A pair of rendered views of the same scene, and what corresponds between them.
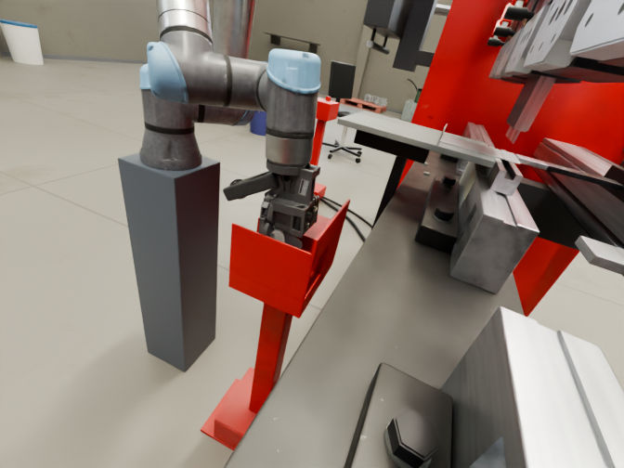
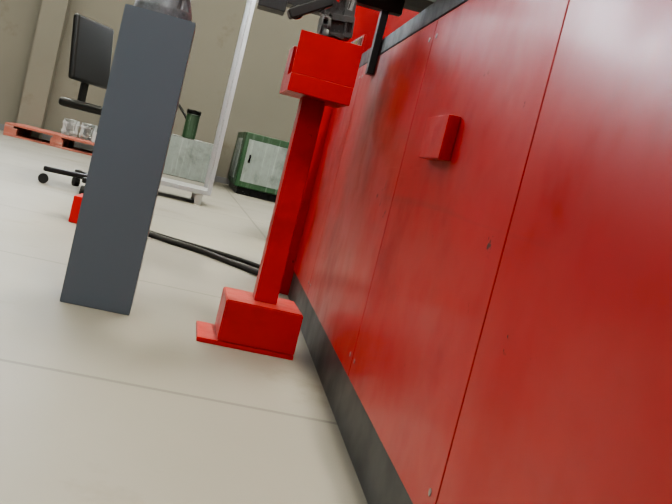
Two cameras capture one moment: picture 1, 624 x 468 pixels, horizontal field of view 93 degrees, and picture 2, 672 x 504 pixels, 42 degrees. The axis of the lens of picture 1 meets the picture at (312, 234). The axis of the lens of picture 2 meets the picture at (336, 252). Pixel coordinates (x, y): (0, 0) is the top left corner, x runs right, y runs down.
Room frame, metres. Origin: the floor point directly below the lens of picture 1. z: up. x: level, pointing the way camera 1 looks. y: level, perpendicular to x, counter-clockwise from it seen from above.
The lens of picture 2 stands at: (-1.60, 0.93, 0.49)
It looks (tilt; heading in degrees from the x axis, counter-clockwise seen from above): 5 degrees down; 334
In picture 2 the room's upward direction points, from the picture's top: 14 degrees clockwise
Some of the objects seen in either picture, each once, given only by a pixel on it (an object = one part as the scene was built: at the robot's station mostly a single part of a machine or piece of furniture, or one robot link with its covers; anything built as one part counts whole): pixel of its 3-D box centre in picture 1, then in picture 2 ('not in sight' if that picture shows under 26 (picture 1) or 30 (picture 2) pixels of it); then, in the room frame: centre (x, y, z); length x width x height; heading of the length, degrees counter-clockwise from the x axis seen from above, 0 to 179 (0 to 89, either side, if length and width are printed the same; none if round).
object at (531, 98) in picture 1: (524, 110); not in sight; (0.56, -0.29, 1.07); 0.10 x 0.02 x 0.10; 162
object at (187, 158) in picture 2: (416, 101); (184, 136); (9.11, -2.00, 0.48); 1.01 x 0.81 x 0.97; 165
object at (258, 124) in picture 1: (265, 112); not in sight; (4.26, 0.98, 0.28); 0.48 x 0.43 x 0.55; 80
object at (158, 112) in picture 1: (171, 94); not in sight; (0.75, 0.41, 0.94); 0.13 x 0.12 x 0.14; 123
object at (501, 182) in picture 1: (499, 167); not in sight; (0.52, -0.28, 0.99); 0.20 x 0.03 x 0.03; 162
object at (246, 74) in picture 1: (259, 86); not in sight; (0.55, 0.14, 1.02); 0.11 x 0.11 x 0.08; 33
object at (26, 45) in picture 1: (23, 43); not in sight; (5.54, 5.60, 0.30); 0.49 x 0.48 x 0.59; 165
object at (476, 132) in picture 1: (472, 146); not in sight; (1.08, -0.47, 0.92); 0.50 x 0.06 x 0.10; 162
